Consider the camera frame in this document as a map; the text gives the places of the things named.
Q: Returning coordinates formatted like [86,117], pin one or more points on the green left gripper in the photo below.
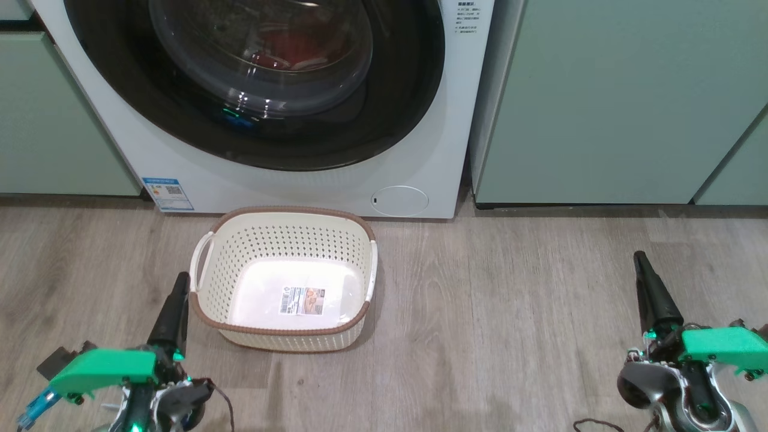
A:
[108,367]

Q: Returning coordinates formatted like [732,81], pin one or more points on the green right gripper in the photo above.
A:
[726,348]

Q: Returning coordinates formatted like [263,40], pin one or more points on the plain red garment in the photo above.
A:
[291,51]

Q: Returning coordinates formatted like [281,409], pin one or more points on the black round glass machine door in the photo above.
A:
[408,90]

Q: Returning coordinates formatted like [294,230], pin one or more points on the cream perforated laundry basket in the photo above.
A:
[288,336]

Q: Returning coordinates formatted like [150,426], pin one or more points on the paper label inside basket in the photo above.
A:
[303,300]

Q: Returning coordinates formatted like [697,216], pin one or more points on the white washing machine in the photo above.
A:
[288,189]

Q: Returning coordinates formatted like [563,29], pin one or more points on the blue energy label sticker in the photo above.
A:
[168,194]

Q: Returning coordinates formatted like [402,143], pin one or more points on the pale green cabinet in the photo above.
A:
[600,120]
[60,120]

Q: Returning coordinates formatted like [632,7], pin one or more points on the round white filter cover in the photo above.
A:
[399,201]

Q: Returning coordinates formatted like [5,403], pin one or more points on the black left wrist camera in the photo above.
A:
[53,363]

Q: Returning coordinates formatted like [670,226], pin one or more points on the blue left camera connector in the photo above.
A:
[37,411]

